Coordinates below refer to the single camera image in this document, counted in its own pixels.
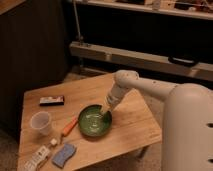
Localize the long case with handle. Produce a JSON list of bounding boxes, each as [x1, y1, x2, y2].
[[69, 41, 213, 81]]

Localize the metal stand pole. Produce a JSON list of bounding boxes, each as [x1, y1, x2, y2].
[[72, 0, 83, 45]]

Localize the green ceramic bowl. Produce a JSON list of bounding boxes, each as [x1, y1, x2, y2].
[[78, 104, 112, 137]]

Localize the upper shelf with items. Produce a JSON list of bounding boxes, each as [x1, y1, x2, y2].
[[68, 0, 213, 21]]

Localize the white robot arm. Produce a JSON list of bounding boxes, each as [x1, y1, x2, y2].
[[101, 70, 213, 171]]

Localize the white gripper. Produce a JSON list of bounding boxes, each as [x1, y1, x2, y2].
[[100, 83, 129, 115]]

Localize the black small box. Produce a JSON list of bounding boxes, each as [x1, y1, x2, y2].
[[39, 96, 65, 106]]

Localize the blue sponge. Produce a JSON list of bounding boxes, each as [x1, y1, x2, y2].
[[52, 143, 77, 169]]

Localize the wooden table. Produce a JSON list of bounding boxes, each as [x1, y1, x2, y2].
[[18, 74, 161, 171]]

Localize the white tube with cap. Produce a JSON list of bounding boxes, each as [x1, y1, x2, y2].
[[22, 138, 58, 171]]

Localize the clear plastic cup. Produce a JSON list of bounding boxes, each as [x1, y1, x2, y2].
[[30, 111, 52, 136]]

